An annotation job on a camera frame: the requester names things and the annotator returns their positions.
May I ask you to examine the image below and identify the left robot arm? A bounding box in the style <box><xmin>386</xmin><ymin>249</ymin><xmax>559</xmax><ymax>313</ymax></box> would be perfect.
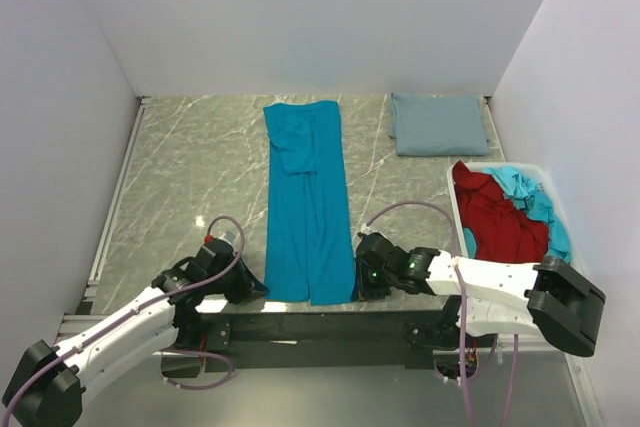
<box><xmin>1</xmin><ymin>239</ymin><xmax>268</xmax><ymax>426</ymax></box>

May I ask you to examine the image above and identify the white plastic laundry basket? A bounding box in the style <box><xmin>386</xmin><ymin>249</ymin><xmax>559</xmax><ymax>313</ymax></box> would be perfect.
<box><xmin>446</xmin><ymin>160</ymin><xmax>586</xmax><ymax>278</ymax></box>

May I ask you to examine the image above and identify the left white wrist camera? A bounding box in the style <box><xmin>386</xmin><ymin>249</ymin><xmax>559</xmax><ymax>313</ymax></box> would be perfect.
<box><xmin>204</xmin><ymin>230</ymin><xmax>237</xmax><ymax>250</ymax></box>

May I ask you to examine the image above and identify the light blue t-shirt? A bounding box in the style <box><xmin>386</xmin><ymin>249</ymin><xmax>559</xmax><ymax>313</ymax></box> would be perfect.
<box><xmin>462</xmin><ymin>164</ymin><xmax>573</xmax><ymax>266</ymax></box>

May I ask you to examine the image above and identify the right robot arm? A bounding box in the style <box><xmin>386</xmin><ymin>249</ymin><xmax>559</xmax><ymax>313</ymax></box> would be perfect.
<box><xmin>355</xmin><ymin>232</ymin><xmax>606</xmax><ymax>358</ymax></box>

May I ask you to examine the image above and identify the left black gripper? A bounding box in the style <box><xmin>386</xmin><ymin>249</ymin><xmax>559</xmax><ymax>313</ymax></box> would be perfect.
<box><xmin>205</xmin><ymin>251</ymin><xmax>268</xmax><ymax>304</ymax></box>

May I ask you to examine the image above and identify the red t-shirt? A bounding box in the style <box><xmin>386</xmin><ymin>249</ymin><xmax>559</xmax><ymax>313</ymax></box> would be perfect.
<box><xmin>452</xmin><ymin>161</ymin><xmax>549</xmax><ymax>263</ymax></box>

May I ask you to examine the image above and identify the folded grey-blue t-shirt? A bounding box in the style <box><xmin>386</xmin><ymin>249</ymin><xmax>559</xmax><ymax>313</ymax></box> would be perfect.
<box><xmin>389</xmin><ymin>93</ymin><xmax>490</xmax><ymax>157</ymax></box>

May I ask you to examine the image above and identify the teal blue t-shirt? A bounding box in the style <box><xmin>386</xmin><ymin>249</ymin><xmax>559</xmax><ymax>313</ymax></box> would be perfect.
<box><xmin>264</xmin><ymin>100</ymin><xmax>355</xmax><ymax>306</ymax></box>

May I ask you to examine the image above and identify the black mounting beam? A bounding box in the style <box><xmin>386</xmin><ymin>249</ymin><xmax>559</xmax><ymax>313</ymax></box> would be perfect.
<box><xmin>174</xmin><ymin>310</ymin><xmax>459</xmax><ymax>369</ymax></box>

